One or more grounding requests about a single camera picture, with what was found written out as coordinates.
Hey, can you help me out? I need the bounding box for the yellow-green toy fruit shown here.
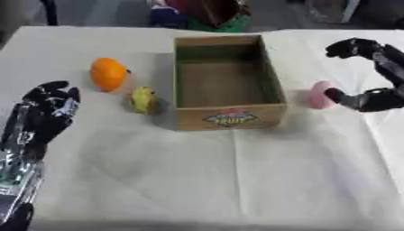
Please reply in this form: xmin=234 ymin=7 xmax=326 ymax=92
xmin=126 ymin=86 xmax=158 ymax=115

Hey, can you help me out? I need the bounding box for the tan cardboard box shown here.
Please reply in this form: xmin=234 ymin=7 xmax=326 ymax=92
xmin=171 ymin=33 xmax=289 ymax=132

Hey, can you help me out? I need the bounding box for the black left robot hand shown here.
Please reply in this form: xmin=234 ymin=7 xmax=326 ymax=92
xmin=0 ymin=80 xmax=82 ymax=162

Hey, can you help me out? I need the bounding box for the black chair leg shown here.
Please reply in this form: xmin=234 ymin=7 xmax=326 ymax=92
xmin=39 ymin=0 xmax=60 ymax=27

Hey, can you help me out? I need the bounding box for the orange toy fruit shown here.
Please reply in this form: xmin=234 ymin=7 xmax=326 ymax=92
xmin=88 ymin=57 xmax=133 ymax=93

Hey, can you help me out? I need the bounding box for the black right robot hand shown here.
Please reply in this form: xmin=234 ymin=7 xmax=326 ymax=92
xmin=323 ymin=37 xmax=404 ymax=113

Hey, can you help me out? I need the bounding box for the person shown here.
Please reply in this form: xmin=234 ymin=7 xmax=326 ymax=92
xmin=145 ymin=0 xmax=254 ymax=33

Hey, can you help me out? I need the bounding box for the pink toy fruit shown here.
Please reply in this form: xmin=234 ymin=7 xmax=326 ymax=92
xmin=306 ymin=79 xmax=338 ymax=110

